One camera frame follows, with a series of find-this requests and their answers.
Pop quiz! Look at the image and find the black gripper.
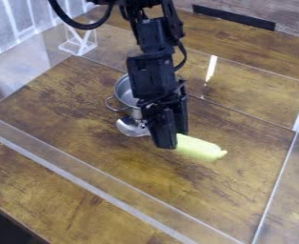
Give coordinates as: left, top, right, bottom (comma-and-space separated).
127, 49, 188, 150

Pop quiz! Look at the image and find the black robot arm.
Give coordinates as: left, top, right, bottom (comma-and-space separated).
88, 0, 188, 150

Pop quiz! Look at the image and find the small steel pot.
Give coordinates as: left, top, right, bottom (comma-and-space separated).
105, 74, 143, 120

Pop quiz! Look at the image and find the clear acrylic triangle bracket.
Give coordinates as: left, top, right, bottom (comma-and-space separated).
59, 25, 97, 56

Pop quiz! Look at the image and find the clear acrylic enclosure wall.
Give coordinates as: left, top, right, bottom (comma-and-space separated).
0, 26, 299, 244

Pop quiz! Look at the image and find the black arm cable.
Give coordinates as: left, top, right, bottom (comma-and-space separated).
47, 0, 116, 31

